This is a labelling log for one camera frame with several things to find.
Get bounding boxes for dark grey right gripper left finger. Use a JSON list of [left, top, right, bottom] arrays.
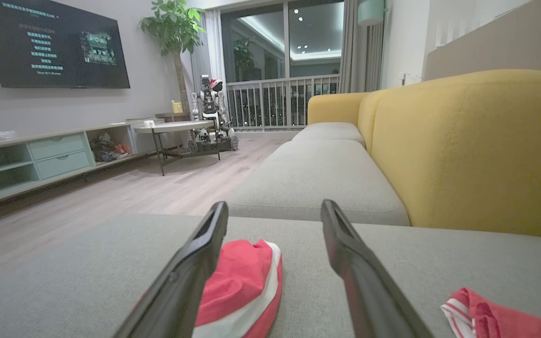
[[113, 201, 229, 338]]

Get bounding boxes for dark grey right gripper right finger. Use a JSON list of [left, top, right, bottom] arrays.
[[321, 199, 433, 338]]

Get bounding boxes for red shorts with white stripe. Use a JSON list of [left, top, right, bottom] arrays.
[[137, 239, 283, 338]]

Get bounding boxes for red numbered basketball jersey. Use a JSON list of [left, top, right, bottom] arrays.
[[441, 287, 541, 338]]

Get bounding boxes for pile of toys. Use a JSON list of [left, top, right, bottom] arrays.
[[90, 133, 132, 162]]

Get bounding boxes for round white coffee table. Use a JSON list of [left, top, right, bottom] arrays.
[[133, 121, 222, 177]]

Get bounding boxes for grey and yellow sofa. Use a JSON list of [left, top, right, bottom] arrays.
[[0, 69, 541, 338]]

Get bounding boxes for small brown side table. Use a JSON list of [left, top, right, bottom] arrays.
[[155, 112, 191, 123]]

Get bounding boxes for white wheeled robot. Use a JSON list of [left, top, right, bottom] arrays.
[[187, 74, 240, 154]]

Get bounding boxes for mint and white TV cabinet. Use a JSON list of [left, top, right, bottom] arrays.
[[0, 120, 165, 202]]

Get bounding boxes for white balcony railing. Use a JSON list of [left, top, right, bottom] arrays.
[[226, 74, 341, 131]]

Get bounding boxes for grey striped curtain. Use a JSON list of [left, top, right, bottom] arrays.
[[339, 0, 388, 93]]

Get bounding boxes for white sheer curtain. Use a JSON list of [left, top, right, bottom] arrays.
[[191, 9, 228, 108]]

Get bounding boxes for tall green potted plant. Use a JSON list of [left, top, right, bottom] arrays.
[[138, 0, 207, 113]]

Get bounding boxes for mint lamp shade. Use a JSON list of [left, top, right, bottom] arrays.
[[358, 0, 388, 26]]

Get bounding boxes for black wall television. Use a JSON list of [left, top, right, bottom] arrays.
[[0, 0, 131, 90]]

